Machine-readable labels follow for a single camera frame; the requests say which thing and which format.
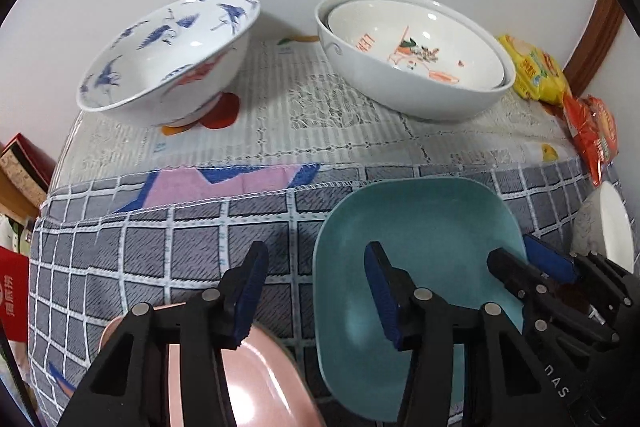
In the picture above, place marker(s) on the red snack packet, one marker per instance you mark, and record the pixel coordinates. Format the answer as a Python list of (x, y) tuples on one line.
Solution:
[(595, 132)]

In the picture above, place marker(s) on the yellow snack packet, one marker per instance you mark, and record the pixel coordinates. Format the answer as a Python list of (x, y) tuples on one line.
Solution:
[(537, 72)]

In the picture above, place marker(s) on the pink square plate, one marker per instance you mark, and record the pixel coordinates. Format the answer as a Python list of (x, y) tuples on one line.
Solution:
[(270, 387)]

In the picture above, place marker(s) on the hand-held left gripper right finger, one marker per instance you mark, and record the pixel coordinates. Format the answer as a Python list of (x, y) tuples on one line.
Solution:
[(382, 292)]

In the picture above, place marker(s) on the brown wooden door frame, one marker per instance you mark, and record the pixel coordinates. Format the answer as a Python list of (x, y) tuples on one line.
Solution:
[(597, 42)]

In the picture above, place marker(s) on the large plain white bowl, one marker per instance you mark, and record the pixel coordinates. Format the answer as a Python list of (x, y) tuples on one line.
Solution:
[(400, 92)]

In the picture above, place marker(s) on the white bowl with grey pattern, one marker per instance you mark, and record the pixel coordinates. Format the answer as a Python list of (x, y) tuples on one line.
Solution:
[(612, 227)]

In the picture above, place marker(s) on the white bowl with orange print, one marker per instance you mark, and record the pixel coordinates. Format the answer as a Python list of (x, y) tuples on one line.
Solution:
[(450, 32)]

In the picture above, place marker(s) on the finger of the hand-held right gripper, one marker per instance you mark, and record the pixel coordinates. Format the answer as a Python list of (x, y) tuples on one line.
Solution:
[(520, 279), (552, 259)]

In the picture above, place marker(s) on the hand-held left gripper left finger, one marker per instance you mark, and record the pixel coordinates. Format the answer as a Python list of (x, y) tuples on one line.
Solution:
[(245, 297)]

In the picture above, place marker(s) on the red paper bag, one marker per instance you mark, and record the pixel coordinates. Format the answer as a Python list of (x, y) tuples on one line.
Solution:
[(12, 292)]

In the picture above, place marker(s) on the thin black bar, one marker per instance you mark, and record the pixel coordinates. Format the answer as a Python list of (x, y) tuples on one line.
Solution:
[(17, 382)]

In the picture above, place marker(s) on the teal square plate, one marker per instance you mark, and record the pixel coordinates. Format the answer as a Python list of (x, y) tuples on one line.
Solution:
[(435, 227)]

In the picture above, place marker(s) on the grey checked cloth with stars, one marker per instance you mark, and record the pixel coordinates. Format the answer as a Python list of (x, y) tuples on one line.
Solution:
[(150, 247)]

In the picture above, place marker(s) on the white bowl with blue birds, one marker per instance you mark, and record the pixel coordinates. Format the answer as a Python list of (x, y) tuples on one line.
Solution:
[(165, 72)]

